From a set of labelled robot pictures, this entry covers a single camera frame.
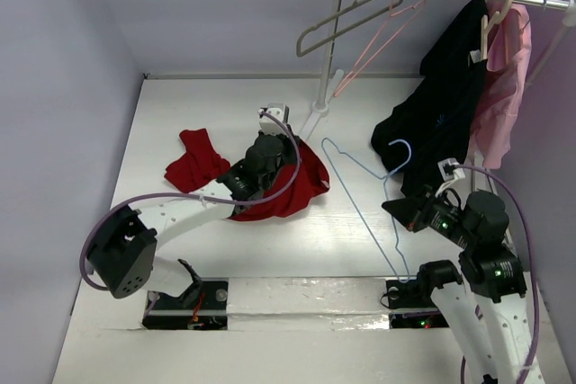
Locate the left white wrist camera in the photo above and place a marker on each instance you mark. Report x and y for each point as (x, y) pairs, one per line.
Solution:
(273, 119)

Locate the red t shirt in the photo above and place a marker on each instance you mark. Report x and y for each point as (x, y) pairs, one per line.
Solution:
(201, 163)

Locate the black t shirt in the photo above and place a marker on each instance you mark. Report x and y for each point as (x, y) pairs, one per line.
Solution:
(434, 122)

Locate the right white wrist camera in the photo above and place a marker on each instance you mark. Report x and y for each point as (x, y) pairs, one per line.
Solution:
(451, 173)

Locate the grey plastic hanger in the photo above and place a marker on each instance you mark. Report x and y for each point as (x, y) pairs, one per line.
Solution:
(332, 23)

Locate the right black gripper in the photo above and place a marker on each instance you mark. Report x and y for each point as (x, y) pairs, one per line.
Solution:
(423, 209)

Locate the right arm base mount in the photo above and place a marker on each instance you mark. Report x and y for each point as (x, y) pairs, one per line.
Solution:
(408, 309)

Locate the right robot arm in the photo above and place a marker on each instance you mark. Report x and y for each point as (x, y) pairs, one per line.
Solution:
(483, 296)

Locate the blue wire hanger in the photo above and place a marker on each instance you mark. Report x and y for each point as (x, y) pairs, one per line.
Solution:
(365, 191)

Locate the pink shirt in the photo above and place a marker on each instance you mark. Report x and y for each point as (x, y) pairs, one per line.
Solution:
(508, 59)

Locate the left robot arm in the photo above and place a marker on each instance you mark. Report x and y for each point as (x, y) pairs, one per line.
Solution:
(120, 255)

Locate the wooden hanger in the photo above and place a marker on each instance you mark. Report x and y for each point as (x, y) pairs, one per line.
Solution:
(488, 22)

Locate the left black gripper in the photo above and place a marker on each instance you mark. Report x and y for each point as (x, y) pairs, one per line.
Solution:
(290, 142)

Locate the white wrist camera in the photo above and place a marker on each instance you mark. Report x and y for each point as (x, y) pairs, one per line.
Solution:
(273, 119)
(451, 173)

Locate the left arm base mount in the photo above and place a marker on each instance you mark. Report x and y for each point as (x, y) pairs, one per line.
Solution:
(202, 307)

